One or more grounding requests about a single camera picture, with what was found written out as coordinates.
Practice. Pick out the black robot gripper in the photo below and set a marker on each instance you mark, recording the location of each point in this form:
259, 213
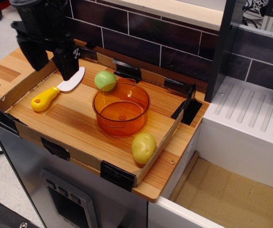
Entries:
41, 29

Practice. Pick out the yellow handled white toy knife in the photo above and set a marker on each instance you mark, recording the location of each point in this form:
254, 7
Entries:
42, 101

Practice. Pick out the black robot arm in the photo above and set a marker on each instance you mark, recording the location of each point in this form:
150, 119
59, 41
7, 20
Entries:
38, 3

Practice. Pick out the cardboard fence with black tape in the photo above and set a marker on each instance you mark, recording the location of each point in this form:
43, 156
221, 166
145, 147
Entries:
68, 128

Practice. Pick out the orange transparent plastic pot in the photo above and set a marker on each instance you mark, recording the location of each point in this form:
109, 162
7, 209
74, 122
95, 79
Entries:
121, 108

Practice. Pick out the green toy apple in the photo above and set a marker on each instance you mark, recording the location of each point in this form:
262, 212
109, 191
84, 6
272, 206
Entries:
105, 80

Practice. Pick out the yellow toy potato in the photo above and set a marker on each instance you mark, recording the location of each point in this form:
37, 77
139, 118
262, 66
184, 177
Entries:
143, 147

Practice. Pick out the grey toy oven front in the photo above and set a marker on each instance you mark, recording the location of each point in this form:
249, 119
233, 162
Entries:
65, 195

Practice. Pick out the white toy sink drainboard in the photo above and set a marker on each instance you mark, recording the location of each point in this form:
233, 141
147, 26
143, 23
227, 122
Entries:
236, 132

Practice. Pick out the dark grey vertical post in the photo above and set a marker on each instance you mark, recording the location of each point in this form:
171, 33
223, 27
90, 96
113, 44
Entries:
232, 18

